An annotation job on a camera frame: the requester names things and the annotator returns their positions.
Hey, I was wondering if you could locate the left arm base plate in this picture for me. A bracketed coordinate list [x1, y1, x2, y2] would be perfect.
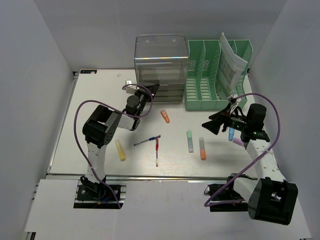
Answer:
[73, 181, 127, 210]

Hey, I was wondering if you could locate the orange grey highlighter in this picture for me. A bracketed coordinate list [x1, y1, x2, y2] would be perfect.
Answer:
[199, 137, 207, 160]

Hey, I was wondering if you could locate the blue highlighter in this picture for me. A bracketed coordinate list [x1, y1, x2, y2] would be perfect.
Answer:
[228, 127, 235, 142]

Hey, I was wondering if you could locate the clear drawer storage box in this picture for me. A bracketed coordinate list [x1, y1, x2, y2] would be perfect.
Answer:
[134, 33, 189, 102]

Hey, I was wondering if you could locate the pink highlighter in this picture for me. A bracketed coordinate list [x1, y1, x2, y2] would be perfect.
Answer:
[232, 137, 245, 147]

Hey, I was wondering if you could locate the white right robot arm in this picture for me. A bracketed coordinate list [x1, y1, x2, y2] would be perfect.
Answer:
[202, 103, 298, 226]

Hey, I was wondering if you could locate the blue pen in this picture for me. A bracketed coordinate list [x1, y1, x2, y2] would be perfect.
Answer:
[133, 135, 161, 146]

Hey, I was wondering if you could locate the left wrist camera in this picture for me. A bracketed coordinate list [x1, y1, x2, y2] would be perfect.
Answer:
[122, 80, 137, 95]

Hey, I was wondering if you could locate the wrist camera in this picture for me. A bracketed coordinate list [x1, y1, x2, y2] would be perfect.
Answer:
[122, 80, 137, 95]
[227, 93, 241, 107]

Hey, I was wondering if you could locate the yellow highlighter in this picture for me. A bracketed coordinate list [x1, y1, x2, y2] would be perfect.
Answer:
[115, 139, 126, 161]

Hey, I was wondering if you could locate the green file organizer rack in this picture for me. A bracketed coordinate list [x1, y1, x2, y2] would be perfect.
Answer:
[184, 39, 253, 112]

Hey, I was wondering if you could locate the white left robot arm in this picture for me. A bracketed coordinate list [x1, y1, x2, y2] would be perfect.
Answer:
[73, 81, 160, 200]

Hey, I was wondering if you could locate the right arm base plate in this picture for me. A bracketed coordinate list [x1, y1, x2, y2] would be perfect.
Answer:
[209, 186, 248, 213]

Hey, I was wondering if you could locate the red pen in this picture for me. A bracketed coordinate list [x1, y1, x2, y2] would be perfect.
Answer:
[155, 137, 159, 167]

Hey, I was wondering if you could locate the black label sticker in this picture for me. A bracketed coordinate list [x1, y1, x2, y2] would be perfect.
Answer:
[79, 69, 97, 74]

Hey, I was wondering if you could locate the green cap highlighter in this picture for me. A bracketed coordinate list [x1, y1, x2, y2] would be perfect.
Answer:
[186, 130, 194, 153]

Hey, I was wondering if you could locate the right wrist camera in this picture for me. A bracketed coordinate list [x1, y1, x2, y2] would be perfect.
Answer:
[227, 93, 241, 107]

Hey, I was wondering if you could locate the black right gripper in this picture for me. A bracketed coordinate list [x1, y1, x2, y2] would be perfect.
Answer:
[202, 102, 250, 135]

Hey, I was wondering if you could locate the mesh document pouch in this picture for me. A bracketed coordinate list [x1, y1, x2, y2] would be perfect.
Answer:
[215, 32, 248, 100]

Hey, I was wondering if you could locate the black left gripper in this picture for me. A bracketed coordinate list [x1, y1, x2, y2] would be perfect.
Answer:
[134, 83, 160, 118]

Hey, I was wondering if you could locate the orange translucent highlighter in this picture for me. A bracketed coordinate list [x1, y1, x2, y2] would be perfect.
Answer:
[160, 109, 170, 124]

